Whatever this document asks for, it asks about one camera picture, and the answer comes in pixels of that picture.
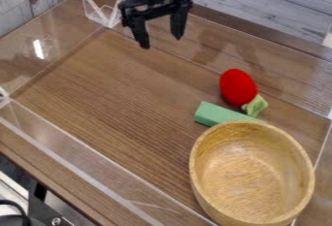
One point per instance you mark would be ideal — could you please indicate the clear acrylic front wall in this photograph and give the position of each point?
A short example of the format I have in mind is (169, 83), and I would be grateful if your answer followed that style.
(94, 183)

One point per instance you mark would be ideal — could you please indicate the green sponge block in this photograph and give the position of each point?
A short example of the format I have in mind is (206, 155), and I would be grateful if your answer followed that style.
(211, 115)

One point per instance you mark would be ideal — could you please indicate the wooden oval bowl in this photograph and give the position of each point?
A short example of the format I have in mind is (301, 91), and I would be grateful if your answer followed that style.
(251, 174)

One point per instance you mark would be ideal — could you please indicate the black metal table frame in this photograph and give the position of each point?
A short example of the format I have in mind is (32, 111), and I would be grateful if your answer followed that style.
(50, 211)

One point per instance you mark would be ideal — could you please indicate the clear acrylic corner bracket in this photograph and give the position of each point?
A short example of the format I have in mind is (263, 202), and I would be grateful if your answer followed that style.
(105, 15)

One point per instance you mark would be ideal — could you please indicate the red plush strawberry toy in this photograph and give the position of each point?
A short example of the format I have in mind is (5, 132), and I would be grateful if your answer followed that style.
(240, 91)

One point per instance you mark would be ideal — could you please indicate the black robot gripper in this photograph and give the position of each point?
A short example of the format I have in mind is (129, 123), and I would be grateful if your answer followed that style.
(140, 10)

